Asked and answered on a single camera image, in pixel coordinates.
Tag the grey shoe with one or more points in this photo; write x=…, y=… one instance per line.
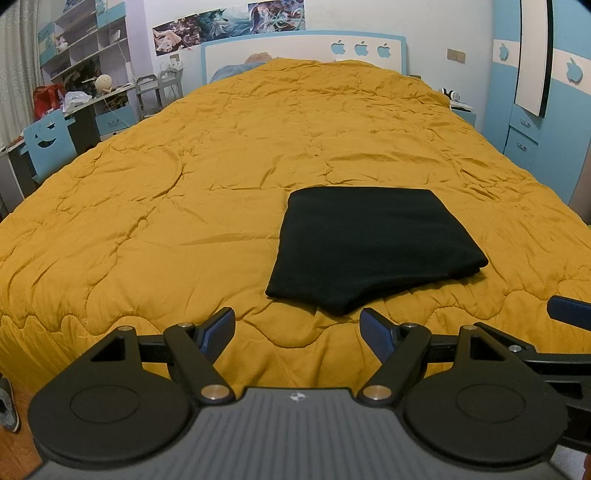
x=9, y=406

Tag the brown wall switch plate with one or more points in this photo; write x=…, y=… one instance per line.
x=456, y=55

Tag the grey chair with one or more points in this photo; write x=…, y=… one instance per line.
x=148, y=94
x=171, y=83

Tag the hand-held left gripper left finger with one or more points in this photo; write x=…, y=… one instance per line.
x=219, y=330

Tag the white panel with black edge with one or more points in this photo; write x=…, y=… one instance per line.
x=531, y=55

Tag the patterned curtain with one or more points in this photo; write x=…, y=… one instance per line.
x=16, y=78

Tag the black and white headphones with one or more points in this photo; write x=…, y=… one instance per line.
x=450, y=94

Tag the wall poster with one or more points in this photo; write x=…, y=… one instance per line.
x=231, y=23

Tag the yellow quilt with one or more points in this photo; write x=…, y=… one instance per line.
x=161, y=184

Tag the white and blue headboard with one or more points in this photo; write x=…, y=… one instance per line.
x=295, y=53

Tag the white plastic bag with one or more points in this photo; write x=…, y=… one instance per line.
x=76, y=99

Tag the blue and white nightstand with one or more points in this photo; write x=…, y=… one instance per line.
x=464, y=114

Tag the black pants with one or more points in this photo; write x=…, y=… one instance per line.
x=369, y=244

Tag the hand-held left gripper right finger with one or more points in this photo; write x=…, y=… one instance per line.
x=375, y=334

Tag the white bookshelf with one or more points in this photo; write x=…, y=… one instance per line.
x=83, y=37

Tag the blue chair with face cutouts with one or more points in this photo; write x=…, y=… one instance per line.
x=48, y=143

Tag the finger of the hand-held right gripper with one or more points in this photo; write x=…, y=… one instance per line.
x=531, y=348
x=570, y=314

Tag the desk with blue drawer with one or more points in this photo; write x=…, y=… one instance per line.
x=113, y=121

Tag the cream round ornament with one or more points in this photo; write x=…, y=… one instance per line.
x=104, y=83

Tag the white wall socket with plugs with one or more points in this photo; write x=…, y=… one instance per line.
x=175, y=62

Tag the blue wardrobe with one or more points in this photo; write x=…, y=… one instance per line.
x=563, y=115

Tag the red bag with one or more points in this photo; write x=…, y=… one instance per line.
x=46, y=99

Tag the blue printed pillow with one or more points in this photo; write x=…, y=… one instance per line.
x=240, y=69

